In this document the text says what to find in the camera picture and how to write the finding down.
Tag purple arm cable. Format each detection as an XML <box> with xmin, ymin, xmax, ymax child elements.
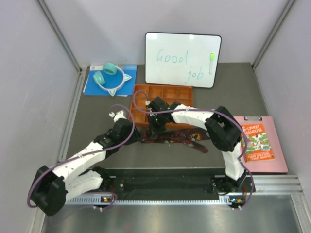
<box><xmin>133</xmin><ymin>90</ymin><xmax>255</xmax><ymax>211</ymax></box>
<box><xmin>27</xmin><ymin>104</ymin><xmax>135</xmax><ymax>211</ymax></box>

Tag orange wooden compartment tray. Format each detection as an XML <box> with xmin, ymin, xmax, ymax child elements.
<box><xmin>130</xmin><ymin>84</ymin><xmax>193</xmax><ymax>130</ymax></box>

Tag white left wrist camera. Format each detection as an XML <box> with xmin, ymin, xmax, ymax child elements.
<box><xmin>108</xmin><ymin>110</ymin><xmax>127</xmax><ymax>123</ymax></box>

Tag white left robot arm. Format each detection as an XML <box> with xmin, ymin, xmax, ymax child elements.
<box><xmin>27</xmin><ymin>118</ymin><xmax>140</xmax><ymax>216</ymax></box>

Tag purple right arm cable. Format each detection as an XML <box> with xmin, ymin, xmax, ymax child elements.
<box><xmin>133</xmin><ymin>90</ymin><xmax>255</xmax><ymax>211</ymax></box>

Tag white dry-erase board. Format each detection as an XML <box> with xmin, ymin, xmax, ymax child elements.
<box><xmin>145</xmin><ymin>32</ymin><xmax>222</xmax><ymax>88</ymax></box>

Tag blue folder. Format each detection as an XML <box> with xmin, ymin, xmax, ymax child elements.
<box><xmin>83</xmin><ymin>63</ymin><xmax>137</xmax><ymax>97</ymax></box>

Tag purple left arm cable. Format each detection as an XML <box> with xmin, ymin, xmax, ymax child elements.
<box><xmin>27</xmin><ymin>104</ymin><xmax>135</xmax><ymax>211</ymax></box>

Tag teal cat-ear headphones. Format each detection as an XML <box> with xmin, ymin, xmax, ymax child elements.
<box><xmin>91</xmin><ymin>63</ymin><xmax>132</xmax><ymax>97</ymax></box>

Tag grey slotted cable duct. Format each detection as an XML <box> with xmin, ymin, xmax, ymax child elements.
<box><xmin>66</xmin><ymin>195</ymin><xmax>242</xmax><ymax>206</ymax></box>

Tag pink clipboard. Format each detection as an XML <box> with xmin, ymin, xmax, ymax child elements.
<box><xmin>235</xmin><ymin>116</ymin><xmax>288</xmax><ymax>173</ymax></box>

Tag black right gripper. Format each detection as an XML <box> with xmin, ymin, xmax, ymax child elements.
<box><xmin>147</xmin><ymin>114</ymin><xmax>167</xmax><ymax>139</ymax></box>

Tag red patterned necktie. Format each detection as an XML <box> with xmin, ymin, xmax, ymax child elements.
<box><xmin>140</xmin><ymin>128</ymin><xmax>210</xmax><ymax>153</ymax></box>

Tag orange treehouse book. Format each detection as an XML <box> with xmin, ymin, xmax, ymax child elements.
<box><xmin>242</xmin><ymin>124</ymin><xmax>275</xmax><ymax>162</ymax></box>

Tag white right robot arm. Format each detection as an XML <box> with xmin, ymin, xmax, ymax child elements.
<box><xmin>145</xmin><ymin>97</ymin><xmax>245</xmax><ymax>192</ymax></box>

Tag green whiteboard marker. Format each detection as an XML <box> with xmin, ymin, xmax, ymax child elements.
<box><xmin>209</xmin><ymin>53</ymin><xmax>214</xmax><ymax>74</ymax></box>

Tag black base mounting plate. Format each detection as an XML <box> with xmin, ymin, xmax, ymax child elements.
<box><xmin>99</xmin><ymin>168</ymin><xmax>254</xmax><ymax>195</ymax></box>

